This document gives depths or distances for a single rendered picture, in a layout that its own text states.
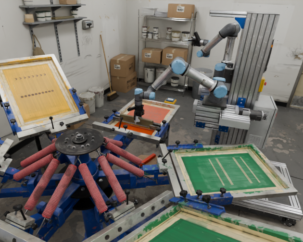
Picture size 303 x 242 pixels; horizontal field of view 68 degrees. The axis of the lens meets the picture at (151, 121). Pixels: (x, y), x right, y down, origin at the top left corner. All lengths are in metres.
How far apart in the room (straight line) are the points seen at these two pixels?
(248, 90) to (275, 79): 3.37
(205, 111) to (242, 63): 0.55
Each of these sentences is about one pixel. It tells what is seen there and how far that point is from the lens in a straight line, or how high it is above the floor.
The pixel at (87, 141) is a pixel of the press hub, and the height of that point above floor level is 1.31.
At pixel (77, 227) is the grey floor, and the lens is 2.68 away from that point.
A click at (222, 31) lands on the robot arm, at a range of 2.58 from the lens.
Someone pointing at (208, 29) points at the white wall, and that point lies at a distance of 5.55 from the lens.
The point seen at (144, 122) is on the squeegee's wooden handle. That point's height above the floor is 1.03.
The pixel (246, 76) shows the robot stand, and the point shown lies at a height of 1.50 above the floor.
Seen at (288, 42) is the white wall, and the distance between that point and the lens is 5.57.
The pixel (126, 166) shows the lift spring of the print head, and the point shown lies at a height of 1.14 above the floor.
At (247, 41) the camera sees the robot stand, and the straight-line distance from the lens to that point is 2.25.
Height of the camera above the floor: 2.13
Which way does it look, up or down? 29 degrees down
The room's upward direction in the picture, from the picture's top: 2 degrees clockwise
